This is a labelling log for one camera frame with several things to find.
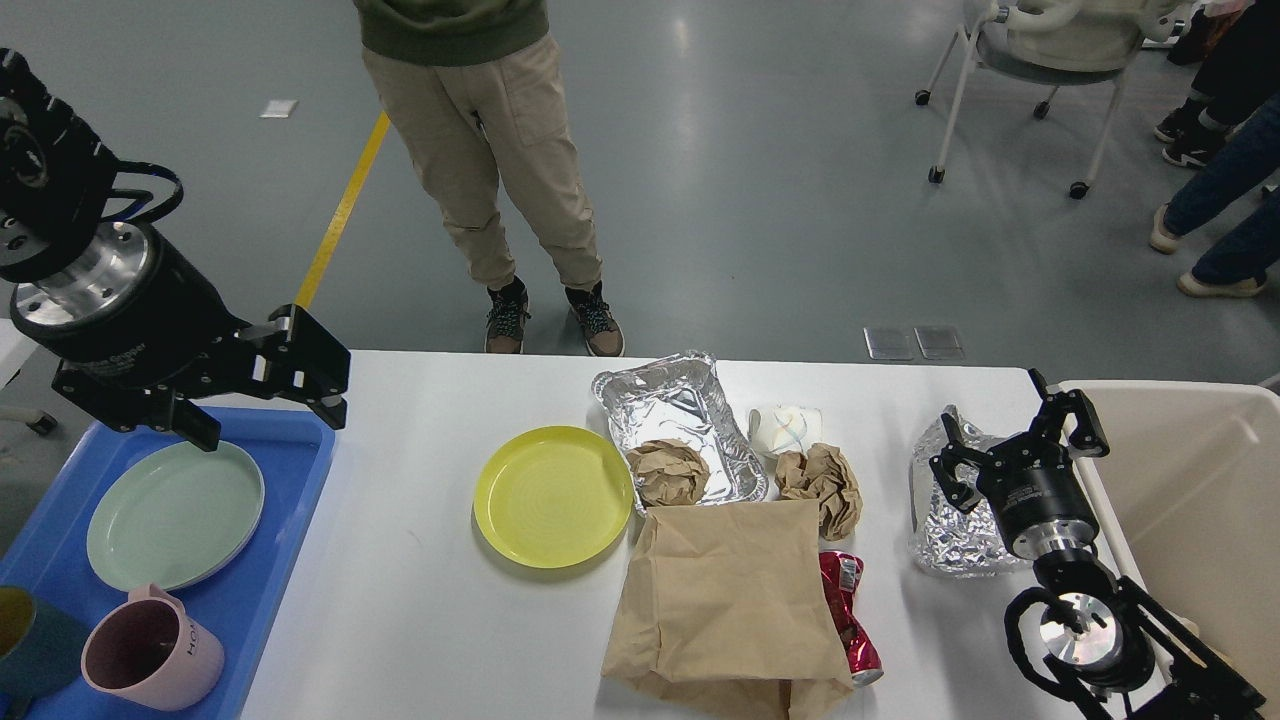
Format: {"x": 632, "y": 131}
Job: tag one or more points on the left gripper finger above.
{"x": 290, "y": 356}
{"x": 128, "y": 409}

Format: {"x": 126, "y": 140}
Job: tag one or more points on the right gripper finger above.
{"x": 963, "y": 472}
{"x": 1086, "y": 438}

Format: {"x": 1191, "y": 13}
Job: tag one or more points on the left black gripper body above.
{"x": 130, "y": 310}

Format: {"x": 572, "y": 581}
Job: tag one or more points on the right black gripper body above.
{"x": 1037, "y": 502}

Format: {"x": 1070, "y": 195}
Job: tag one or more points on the pink mug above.
{"x": 151, "y": 652}

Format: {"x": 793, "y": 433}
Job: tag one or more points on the dark teal mug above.
{"x": 41, "y": 645}

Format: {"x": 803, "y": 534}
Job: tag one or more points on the yellow plate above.
{"x": 553, "y": 497}

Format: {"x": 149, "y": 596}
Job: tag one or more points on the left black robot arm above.
{"x": 60, "y": 182}

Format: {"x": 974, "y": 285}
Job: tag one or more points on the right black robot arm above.
{"x": 1082, "y": 633}

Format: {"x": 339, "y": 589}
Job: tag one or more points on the crumpled aluminium foil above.
{"x": 946, "y": 542}

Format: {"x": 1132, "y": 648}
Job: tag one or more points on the blue plastic tray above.
{"x": 238, "y": 604}

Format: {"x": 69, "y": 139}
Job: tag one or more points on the white side table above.
{"x": 15, "y": 351}

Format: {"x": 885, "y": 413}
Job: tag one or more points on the metal floor plate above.
{"x": 939, "y": 343}
{"x": 888, "y": 344}

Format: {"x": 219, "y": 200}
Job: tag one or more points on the light green plate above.
{"x": 176, "y": 517}

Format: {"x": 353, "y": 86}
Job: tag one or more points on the beige plastic bin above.
{"x": 1188, "y": 501}

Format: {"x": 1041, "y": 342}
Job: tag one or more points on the crumpled brown paper wad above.
{"x": 822, "y": 474}

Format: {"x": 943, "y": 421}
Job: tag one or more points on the crushed red can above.
{"x": 842, "y": 574}

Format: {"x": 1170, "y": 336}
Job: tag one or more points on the brown paper bag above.
{"x": 723, "y": 610}

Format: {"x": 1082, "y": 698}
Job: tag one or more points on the aluminium foil tray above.
{"x": 681, "y": 397}

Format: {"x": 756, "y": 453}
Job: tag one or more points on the crumpled brown paper ball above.
{"x": 668, "y": 473}

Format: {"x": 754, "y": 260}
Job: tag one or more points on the person in khaki trousers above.
{"x": 475, "y": 90}

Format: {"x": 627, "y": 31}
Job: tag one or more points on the white office chair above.
{"x": 1054, "y": 44}

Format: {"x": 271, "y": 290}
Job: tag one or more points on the person in black sneakers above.
{"x": 1231, "y": 85}

